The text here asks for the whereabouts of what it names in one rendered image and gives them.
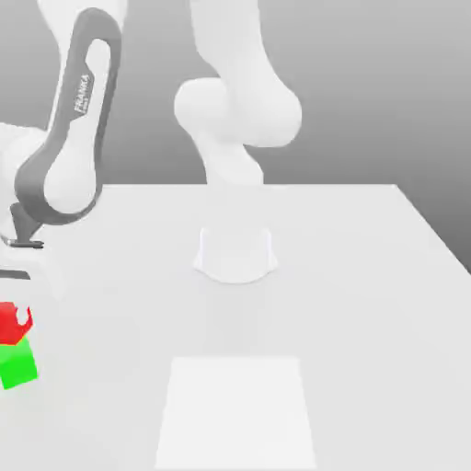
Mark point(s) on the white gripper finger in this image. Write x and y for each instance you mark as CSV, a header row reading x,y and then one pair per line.
x,y
22,314

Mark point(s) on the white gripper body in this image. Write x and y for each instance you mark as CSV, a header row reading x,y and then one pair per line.
x,y
22,281

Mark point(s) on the small red cube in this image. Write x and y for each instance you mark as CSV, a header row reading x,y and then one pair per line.
x,y
8,323

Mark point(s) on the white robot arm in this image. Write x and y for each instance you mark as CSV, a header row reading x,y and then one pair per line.
x,y
235,110

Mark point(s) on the small green cube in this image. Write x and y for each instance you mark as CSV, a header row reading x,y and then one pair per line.
x,y
17,364

